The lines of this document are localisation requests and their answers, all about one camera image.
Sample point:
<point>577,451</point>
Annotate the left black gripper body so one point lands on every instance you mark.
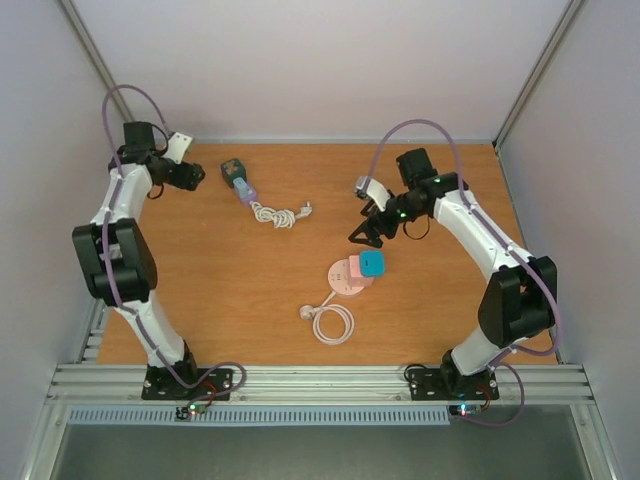
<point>188,180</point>

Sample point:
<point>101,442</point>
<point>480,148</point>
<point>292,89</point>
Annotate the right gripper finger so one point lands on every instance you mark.
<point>370,240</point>
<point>367,232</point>

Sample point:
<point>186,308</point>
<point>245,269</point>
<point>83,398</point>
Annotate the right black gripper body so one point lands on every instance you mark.
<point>377,221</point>

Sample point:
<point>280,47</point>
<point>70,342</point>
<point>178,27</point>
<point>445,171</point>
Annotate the teal square plug adapter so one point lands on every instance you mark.
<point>372,263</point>

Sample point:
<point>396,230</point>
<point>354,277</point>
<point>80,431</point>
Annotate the large pink cube adapter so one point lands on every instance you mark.
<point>354,278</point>

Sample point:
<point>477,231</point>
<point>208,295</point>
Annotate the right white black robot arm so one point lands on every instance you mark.
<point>521,290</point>

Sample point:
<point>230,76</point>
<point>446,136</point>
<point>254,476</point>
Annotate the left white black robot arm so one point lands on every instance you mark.
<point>115,259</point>

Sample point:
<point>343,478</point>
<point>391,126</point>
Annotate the light blue plug adapter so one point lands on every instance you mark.
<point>241,186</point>

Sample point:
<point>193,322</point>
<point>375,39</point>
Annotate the dark green cube adapter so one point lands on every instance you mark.
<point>231,170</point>

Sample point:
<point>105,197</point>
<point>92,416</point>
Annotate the purple power strip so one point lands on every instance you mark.
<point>247,201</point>

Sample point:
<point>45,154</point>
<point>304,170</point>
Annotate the right green circuit board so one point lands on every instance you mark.
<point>466,409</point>

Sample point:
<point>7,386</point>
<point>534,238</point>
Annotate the green circuit board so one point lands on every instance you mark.
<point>466,409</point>
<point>189,411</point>

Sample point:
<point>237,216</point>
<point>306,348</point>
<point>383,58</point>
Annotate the left green circuit board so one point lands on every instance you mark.
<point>189,411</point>

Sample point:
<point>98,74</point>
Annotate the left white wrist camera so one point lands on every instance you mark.
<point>177,147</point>

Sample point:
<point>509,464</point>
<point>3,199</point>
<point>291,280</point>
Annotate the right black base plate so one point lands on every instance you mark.
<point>430,385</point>

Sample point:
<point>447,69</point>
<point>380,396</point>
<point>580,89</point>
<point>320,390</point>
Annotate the grey slotted cable duct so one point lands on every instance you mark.
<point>262,416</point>

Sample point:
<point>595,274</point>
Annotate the left aluminium frame post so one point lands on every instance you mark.
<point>88,45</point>

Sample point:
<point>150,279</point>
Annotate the aluminium frame post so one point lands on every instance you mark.
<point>552,45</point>
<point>88,45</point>

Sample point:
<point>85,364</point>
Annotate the aluminium front rail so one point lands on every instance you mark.
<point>81,384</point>

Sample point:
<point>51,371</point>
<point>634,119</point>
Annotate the right aluminium frame post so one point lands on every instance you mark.
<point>552,45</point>

